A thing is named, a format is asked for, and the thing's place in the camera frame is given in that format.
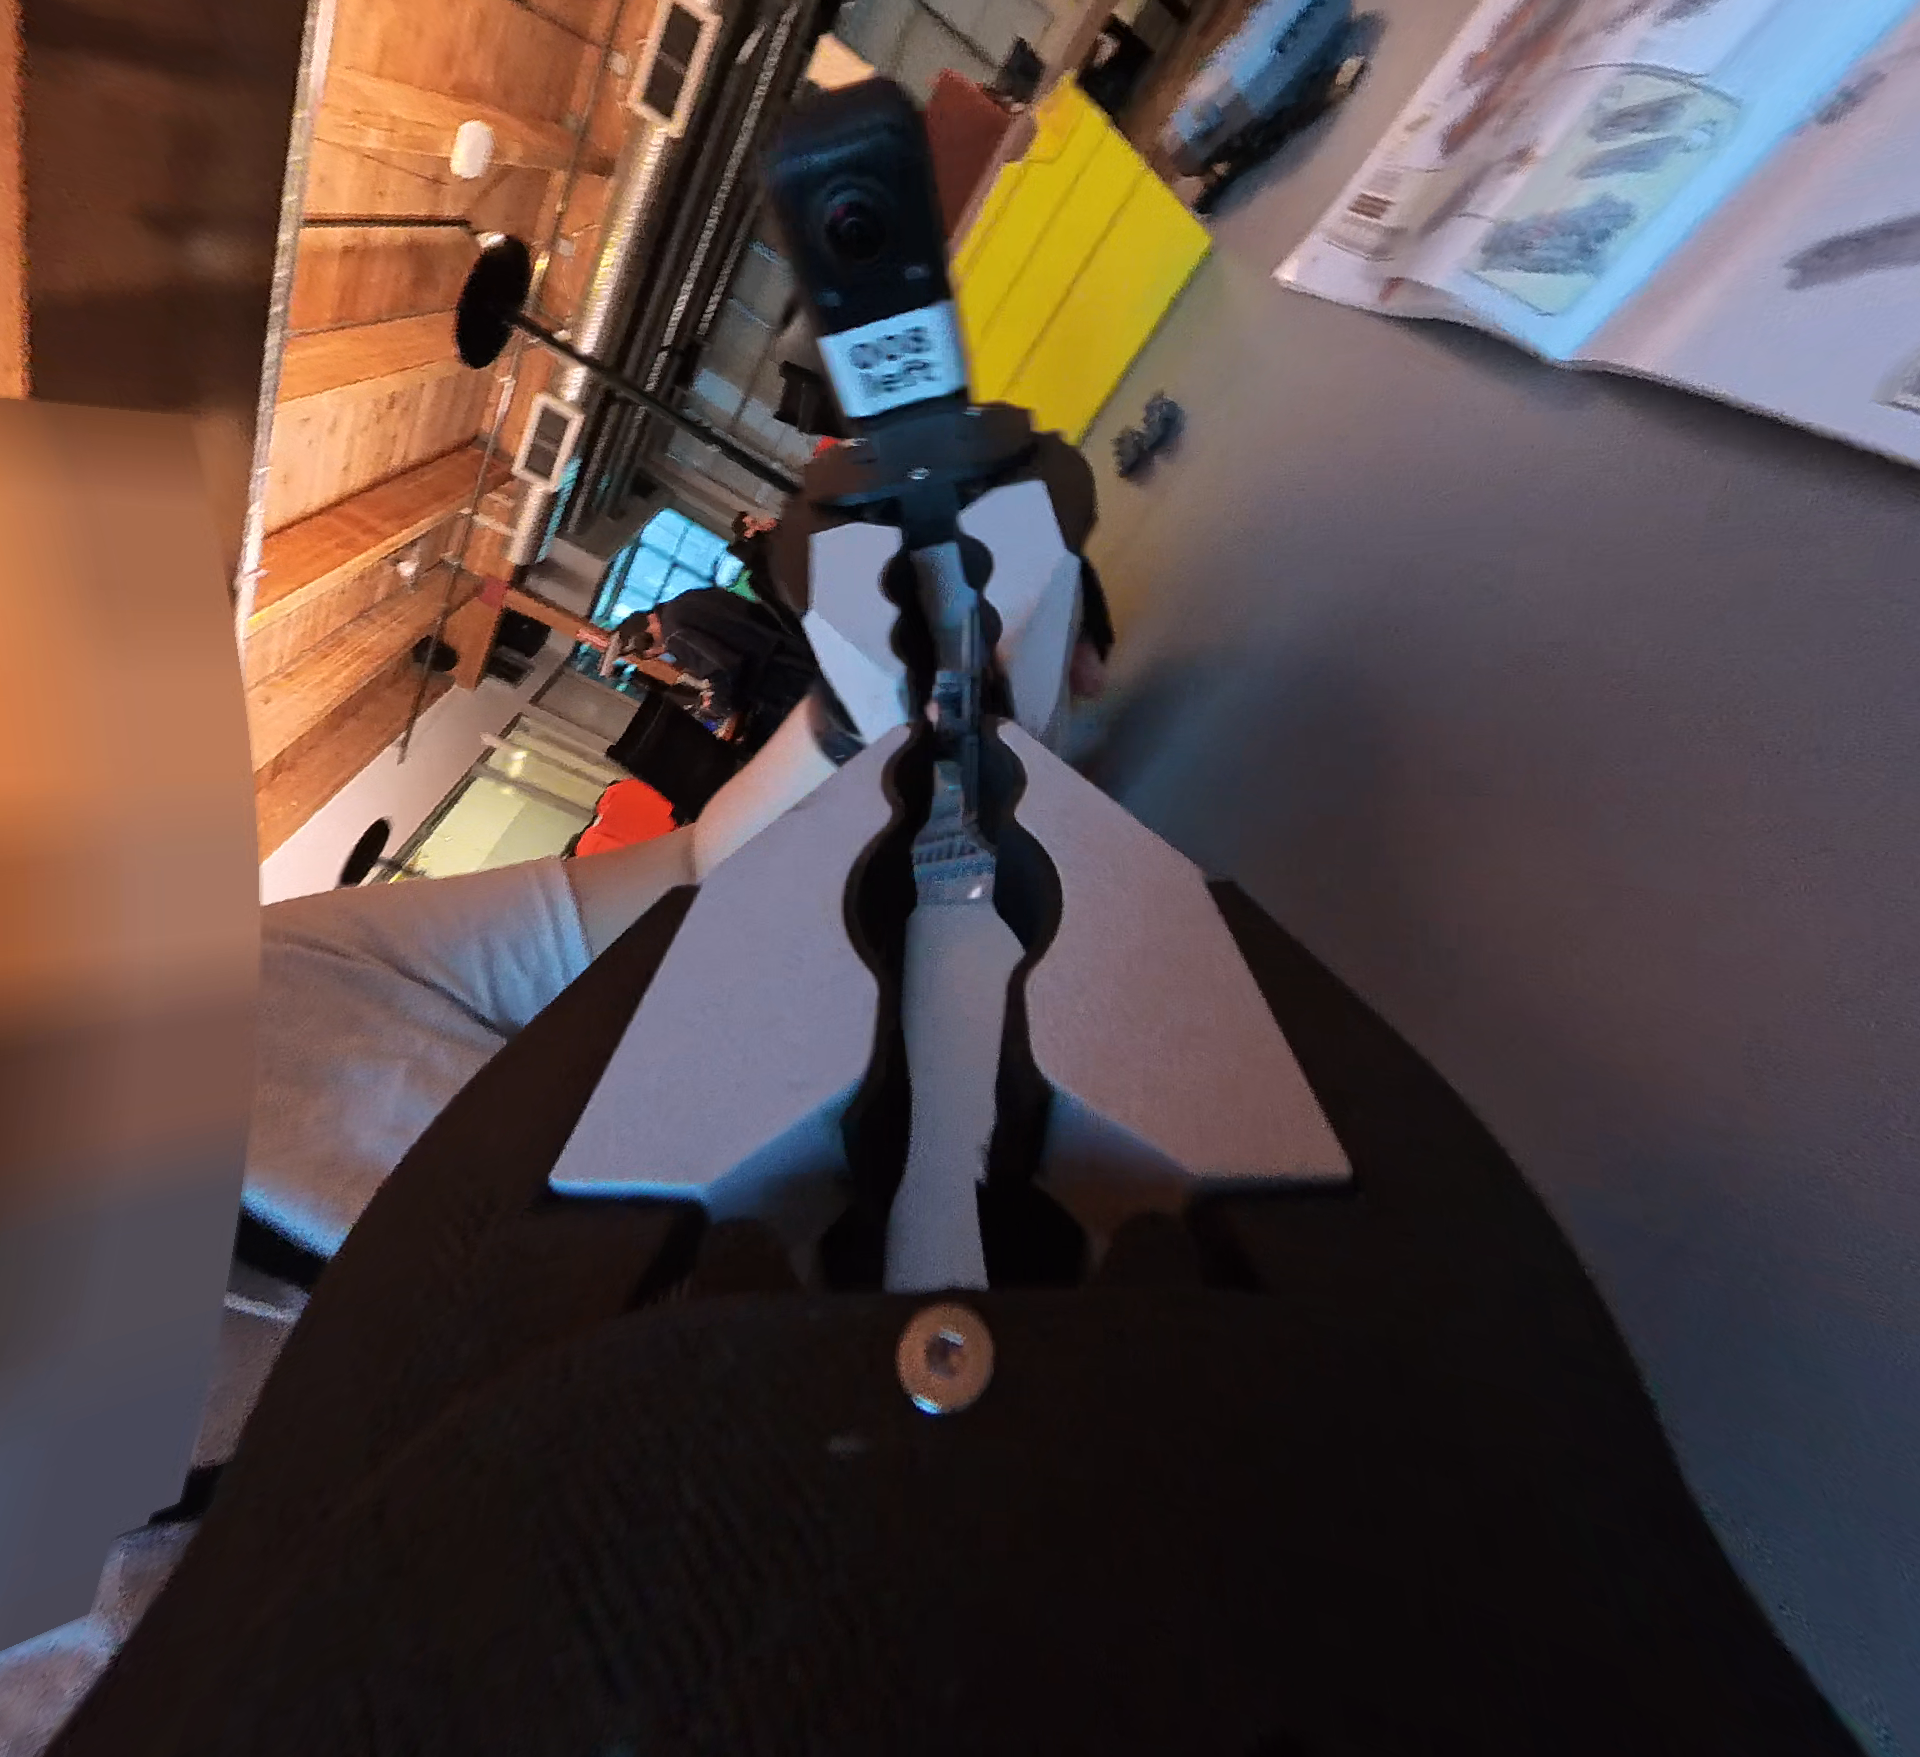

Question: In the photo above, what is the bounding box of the person's left forearm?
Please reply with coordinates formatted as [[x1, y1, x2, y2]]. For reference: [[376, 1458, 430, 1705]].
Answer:
[[563, 699, 872, 959]]

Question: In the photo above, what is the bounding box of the black floor lamp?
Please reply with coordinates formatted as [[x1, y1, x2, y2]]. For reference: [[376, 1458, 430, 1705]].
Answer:
[[451, 230, 813, 497]]

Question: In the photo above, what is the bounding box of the person's pale shirt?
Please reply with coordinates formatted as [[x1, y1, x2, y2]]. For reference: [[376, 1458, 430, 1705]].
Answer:
[[246, 856, 595, 1264]]

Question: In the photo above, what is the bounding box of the metal air duct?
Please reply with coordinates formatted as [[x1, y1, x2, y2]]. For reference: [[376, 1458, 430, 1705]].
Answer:
[[572, 0, 901, 545]]

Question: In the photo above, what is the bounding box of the white air vent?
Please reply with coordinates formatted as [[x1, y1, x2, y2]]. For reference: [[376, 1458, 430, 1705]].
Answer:
[[621, 0, 722, 131], [506, 395, 588, 520]]

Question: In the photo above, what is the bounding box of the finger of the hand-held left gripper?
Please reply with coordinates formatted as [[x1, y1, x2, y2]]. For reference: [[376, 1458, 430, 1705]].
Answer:
[[804, 518, 941, 755], [961, 478, 1085, 755]]

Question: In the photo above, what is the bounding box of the brown desk partition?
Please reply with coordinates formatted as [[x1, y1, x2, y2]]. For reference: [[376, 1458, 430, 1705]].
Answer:
[[922, 69, 1042, 230]]

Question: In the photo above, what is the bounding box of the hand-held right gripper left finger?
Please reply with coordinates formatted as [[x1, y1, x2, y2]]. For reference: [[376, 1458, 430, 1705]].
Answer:
[[546, 722, 924, 1290]]

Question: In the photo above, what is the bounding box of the grey track link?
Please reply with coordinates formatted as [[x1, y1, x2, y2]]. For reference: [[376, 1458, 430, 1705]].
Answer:
[[908, 669, 1004, 912], [1113, 388, 1190, 480]]

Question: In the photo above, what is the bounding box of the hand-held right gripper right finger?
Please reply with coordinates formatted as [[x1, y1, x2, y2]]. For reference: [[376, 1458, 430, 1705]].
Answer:
[[983, 717, 1356, 1290]]

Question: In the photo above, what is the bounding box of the yellow plastic bin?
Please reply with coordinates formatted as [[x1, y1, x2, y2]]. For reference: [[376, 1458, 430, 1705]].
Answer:
[[949, 76, 1214, 445]]

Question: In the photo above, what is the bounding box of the grey orange toy robot model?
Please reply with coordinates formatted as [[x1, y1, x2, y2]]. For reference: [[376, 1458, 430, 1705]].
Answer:
[[1163, 0, 1368, 199]]

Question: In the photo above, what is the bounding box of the open instruction booklet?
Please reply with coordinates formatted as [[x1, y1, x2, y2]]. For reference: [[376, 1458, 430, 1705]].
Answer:
[[1276, 0, 1920, 468]]

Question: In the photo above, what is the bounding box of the grey desk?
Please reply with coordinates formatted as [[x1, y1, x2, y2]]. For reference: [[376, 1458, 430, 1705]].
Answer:
[[1035, 0, 1920, 1757]]

